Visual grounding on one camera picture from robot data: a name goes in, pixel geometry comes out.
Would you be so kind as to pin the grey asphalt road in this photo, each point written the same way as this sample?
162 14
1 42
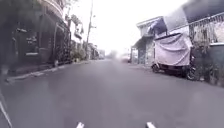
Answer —
110 96

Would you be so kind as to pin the building with blue awning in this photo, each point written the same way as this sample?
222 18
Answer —
146 46

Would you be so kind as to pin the utility pole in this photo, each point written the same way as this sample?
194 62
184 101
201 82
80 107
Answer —
89 26

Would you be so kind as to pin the row of buildings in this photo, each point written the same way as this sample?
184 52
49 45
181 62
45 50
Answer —
76 33

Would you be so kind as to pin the vehicle under white cover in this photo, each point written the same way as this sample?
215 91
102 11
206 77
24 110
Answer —
171 50

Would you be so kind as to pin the robot's own part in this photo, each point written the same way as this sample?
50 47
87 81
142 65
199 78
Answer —
150 125
80 125

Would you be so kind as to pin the concrete kerb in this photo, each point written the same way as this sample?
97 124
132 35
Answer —
33 74

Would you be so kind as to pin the dark building with balcony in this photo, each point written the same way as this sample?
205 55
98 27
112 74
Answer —
33 40

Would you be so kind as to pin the grey building with balcony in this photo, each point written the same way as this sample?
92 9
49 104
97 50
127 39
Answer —
203 30

